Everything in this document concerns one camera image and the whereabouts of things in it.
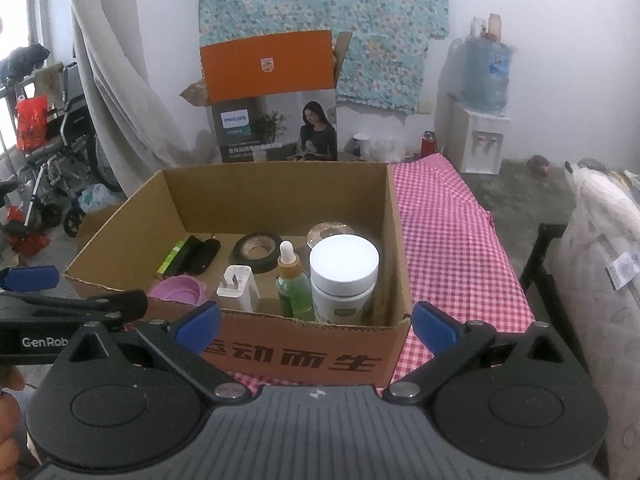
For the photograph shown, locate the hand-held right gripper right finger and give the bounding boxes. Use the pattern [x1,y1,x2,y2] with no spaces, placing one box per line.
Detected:
[382,301,569,402]

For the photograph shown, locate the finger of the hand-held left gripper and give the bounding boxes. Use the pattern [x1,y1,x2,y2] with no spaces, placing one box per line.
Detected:
[0,266,60,292]
[0,289,149,333]

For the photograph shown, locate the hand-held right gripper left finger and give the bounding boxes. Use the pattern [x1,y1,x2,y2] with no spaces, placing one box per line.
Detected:
[67,301,253,402]

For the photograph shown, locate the purple collapsible cup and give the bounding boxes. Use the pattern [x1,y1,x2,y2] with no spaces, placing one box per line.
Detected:
[147,275,210,307]

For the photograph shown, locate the white power adapter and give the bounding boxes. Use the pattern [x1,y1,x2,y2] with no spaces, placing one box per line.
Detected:
[216,265,261,314]

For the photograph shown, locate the black oblong case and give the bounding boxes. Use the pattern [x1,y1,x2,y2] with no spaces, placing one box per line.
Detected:
[180,236,222,277]

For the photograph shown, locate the black tape roll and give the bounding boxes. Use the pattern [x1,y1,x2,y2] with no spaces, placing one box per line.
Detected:
[229,232,284,275]

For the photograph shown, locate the green dropper bottle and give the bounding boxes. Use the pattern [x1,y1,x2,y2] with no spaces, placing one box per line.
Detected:
[275,241,317,322]

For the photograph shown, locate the white lidded jar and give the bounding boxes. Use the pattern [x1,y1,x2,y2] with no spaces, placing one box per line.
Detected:
[308,236,381,325]

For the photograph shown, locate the gold round compact case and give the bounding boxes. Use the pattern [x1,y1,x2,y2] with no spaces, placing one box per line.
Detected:
[306,222,357,252]

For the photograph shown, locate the brown cardboard box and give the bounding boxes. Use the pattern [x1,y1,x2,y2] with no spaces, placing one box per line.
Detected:
[64,162,414,389]

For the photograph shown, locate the person's left hand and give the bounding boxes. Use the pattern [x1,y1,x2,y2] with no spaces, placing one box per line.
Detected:
[0,366,29,480]

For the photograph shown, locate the red floor object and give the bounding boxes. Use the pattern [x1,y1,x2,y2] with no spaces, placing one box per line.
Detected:
[4,206,52,257]

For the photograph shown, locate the pink checkered tablecloth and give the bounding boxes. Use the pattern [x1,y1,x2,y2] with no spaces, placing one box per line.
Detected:
[122,155,536,397]

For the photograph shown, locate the pale blue plastic bag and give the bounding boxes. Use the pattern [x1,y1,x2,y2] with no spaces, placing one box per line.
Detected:
[77,183,124,214]

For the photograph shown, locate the folded wheelchair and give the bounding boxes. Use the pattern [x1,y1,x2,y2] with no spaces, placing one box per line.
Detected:
[20,62,124,239]

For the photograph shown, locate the red plastic bag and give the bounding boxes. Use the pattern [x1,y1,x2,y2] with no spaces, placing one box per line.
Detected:
[15,95,51,152]

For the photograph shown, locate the white wrapped bundle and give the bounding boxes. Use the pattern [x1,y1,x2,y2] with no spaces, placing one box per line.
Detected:
[557,159,640,480]

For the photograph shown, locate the white water dispenser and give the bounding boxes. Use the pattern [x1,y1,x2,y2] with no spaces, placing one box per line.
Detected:
[447,102,512,176]

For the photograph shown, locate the white kettle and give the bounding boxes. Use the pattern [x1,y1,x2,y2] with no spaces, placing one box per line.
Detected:
[350,132,374,159]

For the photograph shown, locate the dark hanging clothes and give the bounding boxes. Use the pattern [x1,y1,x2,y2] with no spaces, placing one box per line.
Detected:
[0,45,52,86]

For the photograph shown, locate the white curtain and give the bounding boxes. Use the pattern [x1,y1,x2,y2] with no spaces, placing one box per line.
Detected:
[60,0,197,194]

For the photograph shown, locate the orange printed appliance box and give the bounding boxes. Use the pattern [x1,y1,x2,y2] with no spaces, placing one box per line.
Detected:
[180,30,354,164]

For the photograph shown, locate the black metal frame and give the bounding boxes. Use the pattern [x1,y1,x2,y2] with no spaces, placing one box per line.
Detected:
[519,222,569,312]

